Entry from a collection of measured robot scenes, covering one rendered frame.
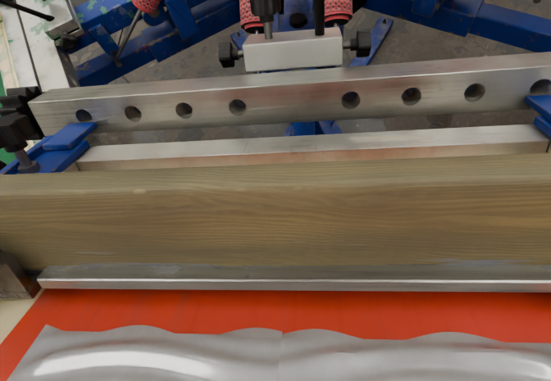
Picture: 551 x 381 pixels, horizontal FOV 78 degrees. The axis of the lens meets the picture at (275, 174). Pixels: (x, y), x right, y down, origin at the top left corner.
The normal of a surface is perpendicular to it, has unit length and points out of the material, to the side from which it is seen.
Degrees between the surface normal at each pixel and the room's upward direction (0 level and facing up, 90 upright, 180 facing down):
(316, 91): 58
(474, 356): 4
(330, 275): 34
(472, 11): 0
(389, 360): 16
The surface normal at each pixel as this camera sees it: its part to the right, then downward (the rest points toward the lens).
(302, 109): -0.09, 0.56
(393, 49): -0.13, -0.40
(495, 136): -0.10, -0.83
